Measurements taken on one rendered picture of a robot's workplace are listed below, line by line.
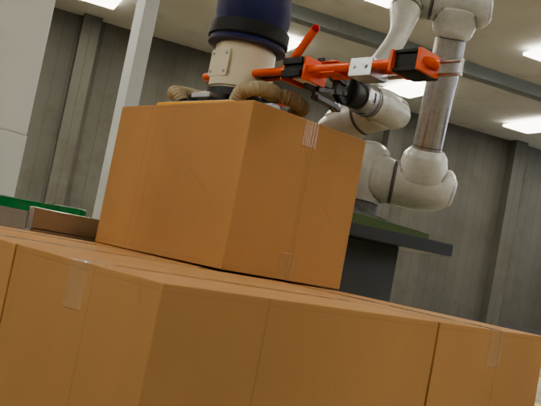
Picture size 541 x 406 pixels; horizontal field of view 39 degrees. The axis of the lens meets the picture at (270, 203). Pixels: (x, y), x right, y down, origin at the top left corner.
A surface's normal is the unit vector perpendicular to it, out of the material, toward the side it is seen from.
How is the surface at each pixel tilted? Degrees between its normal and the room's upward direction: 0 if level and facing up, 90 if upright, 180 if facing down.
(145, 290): 90
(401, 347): 90
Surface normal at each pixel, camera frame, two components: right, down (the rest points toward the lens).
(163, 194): -0.73, -0.19
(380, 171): -0.03, -0.24
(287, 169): 0.65, 0.07
